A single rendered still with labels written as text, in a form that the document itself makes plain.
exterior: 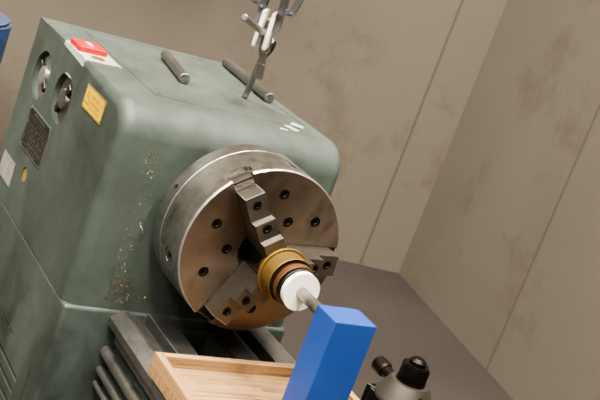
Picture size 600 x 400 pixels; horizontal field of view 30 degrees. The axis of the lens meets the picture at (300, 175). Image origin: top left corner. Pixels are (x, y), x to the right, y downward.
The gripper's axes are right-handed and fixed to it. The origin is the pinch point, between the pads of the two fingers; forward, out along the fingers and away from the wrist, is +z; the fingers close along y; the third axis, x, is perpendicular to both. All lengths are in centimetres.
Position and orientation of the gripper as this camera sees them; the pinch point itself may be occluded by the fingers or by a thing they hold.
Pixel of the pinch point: (265, 29)
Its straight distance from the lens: 205.0
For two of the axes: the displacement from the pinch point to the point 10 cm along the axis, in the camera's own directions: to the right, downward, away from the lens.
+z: -3.3, 8.9, 3.1
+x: 1.8, -2.6, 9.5
